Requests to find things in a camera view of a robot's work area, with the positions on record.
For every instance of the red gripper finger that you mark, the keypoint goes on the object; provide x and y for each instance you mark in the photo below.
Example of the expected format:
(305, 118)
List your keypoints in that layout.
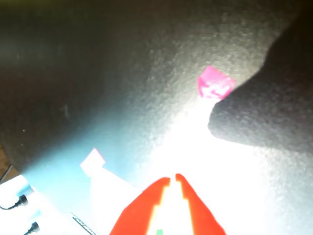
(137, 213)
(199, 215)

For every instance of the white paper sheet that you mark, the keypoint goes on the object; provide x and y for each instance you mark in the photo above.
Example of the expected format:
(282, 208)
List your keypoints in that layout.
(110, 195)

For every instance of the black dashed scale strip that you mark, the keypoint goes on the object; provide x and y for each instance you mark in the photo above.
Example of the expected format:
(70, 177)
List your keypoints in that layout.
(83, 224)

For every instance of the pink tape square marker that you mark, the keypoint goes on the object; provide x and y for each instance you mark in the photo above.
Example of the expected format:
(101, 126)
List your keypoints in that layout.
(215, 83)
(93, 160)

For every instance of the black power plug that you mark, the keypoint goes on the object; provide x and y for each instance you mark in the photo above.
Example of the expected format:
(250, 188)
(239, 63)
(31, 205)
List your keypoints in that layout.
(20, 202)
(33, 228)

